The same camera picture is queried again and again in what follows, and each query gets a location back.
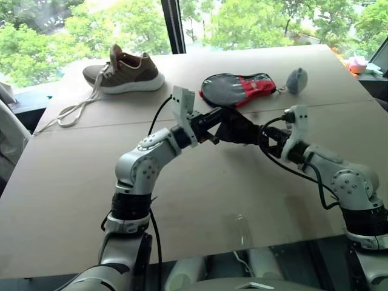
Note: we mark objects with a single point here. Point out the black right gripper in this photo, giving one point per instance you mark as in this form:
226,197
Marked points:
277,141

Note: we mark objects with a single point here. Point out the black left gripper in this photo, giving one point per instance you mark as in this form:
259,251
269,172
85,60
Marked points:
200,122

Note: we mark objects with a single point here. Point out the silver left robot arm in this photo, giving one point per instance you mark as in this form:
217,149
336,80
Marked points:
136,169

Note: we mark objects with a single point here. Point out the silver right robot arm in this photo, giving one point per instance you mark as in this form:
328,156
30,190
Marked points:
351,185

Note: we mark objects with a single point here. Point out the black and red paddle case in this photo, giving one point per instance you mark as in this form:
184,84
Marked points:
238,89

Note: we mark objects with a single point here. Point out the brown sneaker with white sole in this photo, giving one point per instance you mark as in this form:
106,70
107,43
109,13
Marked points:
124,74

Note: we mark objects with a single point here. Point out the orange and pink paper items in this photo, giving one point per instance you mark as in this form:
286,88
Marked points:
355,63

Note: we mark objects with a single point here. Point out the grey rounded shape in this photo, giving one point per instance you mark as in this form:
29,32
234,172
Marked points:
266,262
186,272

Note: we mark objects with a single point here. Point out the white and green small box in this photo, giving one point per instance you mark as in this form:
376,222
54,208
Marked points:
373,69

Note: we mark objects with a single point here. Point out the silver robot torso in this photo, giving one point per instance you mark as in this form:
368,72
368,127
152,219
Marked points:
251,285

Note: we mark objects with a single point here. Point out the white paper box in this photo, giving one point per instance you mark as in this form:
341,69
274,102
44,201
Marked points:
6,92

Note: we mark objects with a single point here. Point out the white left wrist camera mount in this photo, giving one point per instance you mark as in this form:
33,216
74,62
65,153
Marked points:
182,106

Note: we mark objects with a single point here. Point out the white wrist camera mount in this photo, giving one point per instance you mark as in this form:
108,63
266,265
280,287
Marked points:
298,121
182,106

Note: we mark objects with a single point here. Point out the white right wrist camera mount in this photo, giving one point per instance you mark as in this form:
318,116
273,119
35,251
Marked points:
298,121

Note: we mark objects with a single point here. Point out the dark window frame post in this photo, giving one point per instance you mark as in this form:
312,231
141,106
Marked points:
173,25

